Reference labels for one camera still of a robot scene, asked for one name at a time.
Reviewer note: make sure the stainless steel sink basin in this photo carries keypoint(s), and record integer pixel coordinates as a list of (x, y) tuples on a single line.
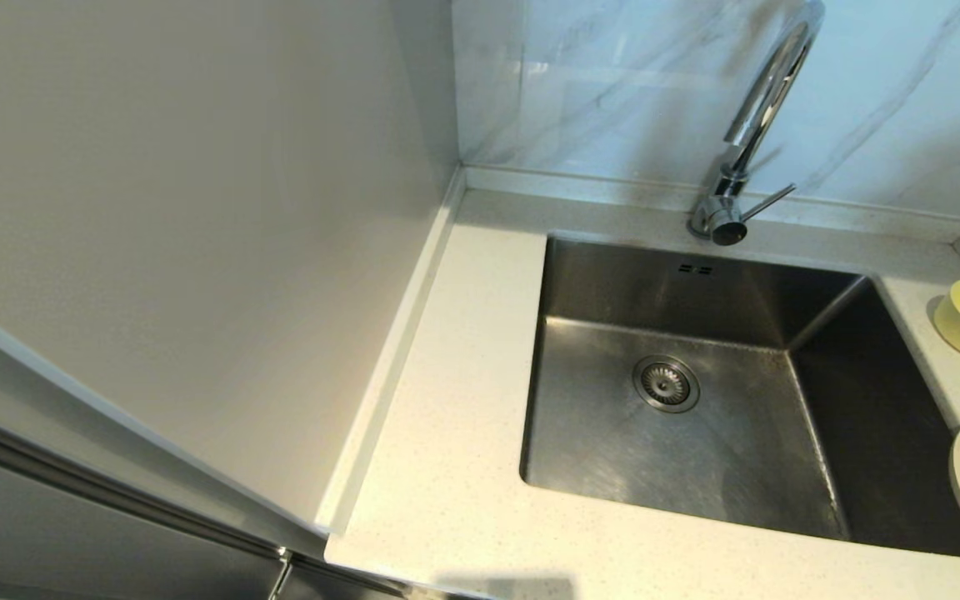
[(597, 450)]

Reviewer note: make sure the round metal drain strainer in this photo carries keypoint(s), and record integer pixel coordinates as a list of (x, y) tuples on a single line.
[(666, 384)]

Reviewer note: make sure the white tall side panel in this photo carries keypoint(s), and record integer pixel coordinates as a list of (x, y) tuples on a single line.
[(197, 208)]

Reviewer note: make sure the chrome gooseneck kitchen faucet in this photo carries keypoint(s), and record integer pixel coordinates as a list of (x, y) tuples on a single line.
[(767, 87)]

